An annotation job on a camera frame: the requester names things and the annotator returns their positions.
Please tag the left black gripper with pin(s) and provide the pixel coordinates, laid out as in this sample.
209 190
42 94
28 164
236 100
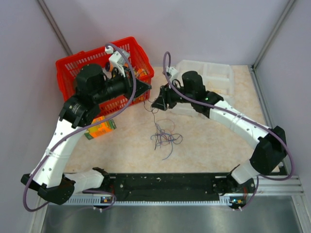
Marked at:
128 81

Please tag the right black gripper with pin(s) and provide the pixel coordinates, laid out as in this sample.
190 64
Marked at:
166 92

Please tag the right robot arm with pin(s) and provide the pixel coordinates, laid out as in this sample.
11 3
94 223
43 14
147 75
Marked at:
268 144

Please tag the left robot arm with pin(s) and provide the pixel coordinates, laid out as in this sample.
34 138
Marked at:
93 88

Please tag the striped yellow green box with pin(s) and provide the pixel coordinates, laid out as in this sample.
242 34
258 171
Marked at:
140 72

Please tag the orange yellow box on table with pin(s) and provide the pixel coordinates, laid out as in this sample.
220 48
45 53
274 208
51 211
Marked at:
100 129

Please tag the clear compartment tray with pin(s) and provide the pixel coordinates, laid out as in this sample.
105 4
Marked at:
218 78

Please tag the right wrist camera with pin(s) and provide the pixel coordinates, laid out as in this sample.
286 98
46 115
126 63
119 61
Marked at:
172 73

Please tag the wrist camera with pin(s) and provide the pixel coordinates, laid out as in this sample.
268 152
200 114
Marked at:
172 73
116 59

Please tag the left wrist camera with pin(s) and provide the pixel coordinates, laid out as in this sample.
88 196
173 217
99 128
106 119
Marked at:
116 59

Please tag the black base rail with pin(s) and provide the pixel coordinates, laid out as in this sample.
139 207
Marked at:
172 186

